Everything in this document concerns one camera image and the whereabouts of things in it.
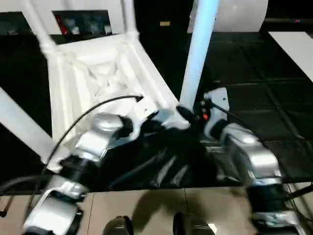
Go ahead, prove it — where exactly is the white plastic table leg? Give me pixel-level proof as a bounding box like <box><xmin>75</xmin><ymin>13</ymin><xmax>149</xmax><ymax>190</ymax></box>
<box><xmin>0</xmin><ymin>87</ymin><xmax>57</xmax><ymax>162</ymax></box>
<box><xmin>122</xmin><ymin>0</ymin><xmax>137</xmax><ymax>34</ymax></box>
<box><xmin>179</xmin><ymin>0</ymin><xmax>218</xmax><ymax>111</ymax></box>
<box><xmin>23</xmin><ymin>0</ymin><xmax>56</xmax><ymax>53</ymax></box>

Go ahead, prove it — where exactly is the black tripod leg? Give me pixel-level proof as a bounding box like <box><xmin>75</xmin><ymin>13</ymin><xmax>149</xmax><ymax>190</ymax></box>
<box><xmin>290</xmin><ymin>185</ymin><xmax>313</xmax><ymax>199</ymax></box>

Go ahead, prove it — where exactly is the dark left robot foot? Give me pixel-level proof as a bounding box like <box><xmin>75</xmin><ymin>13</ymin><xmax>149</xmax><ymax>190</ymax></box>
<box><xmin>102</xmin><ymin>215</ymin><xmax>134</xmax><ymax>235</ymax></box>

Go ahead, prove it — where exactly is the black metal floor bar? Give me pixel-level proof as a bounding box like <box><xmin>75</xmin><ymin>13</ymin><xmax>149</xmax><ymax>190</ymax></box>
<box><xmin>0</xmin><ymin>194</ymin><xmax>14</xmax><ymax>218</ymax></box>

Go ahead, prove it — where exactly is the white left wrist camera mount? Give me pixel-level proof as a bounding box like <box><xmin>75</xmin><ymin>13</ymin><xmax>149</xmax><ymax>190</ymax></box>
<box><xmin>127</xmin><ymin>97</ymin><xmax>159</xmax><ymax>142</ymax></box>

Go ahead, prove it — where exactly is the glossy black box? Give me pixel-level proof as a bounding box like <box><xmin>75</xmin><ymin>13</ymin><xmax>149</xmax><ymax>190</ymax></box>
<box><xmin>134</xmin><ymin>0</ymin><xmax>194</xmax><ymax>37</ymax></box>

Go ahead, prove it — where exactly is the white flat board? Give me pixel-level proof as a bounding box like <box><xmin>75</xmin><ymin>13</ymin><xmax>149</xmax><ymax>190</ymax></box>
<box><xmin>268</xmin><ymin>31</ymin><xmax>313</xmax><ymax>83</ymax></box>

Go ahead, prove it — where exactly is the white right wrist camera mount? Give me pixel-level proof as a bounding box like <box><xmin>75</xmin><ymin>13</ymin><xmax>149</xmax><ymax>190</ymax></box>
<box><xmin>202</xmin><ymin>88</ymin><xmax>230</xmax><ymax>134</ymax></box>

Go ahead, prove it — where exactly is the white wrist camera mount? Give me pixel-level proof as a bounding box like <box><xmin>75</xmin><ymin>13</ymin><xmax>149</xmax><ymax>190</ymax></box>
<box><xmin>127</xmin><ymin>97</ymin><xmax>159</xmax><ymax>142</ymax></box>
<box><xmin>202</xmin><ymin>88</ymin><xmax>230</xmax><ymax>134</ymax></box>

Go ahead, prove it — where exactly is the white cabinet with glass doors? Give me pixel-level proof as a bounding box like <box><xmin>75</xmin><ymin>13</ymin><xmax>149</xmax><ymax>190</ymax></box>
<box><xmin>0</xmin><ymin>0</ymin><xmax>137</xmax><ymax>36</ymax></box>

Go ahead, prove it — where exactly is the black table mat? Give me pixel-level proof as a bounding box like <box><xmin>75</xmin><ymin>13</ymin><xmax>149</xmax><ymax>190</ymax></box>
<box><xmin>0</xmin><ymin>30</ymin><xmax>313</xmax><ymax>191</ymax></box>

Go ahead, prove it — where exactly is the white plastic table top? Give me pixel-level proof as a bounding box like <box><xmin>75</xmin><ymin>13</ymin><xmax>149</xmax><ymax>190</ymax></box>
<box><xmin>40</xmin><ymin>31</ymin><xmax>194</xmax><ymax>173</ymax></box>

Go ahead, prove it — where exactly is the black left wrist camera cable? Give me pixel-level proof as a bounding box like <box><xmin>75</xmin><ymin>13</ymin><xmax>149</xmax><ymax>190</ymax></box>
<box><xmin>0</xmin><ymin>94</ymin><xmax>145</xmax><ymax>216</ymax></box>

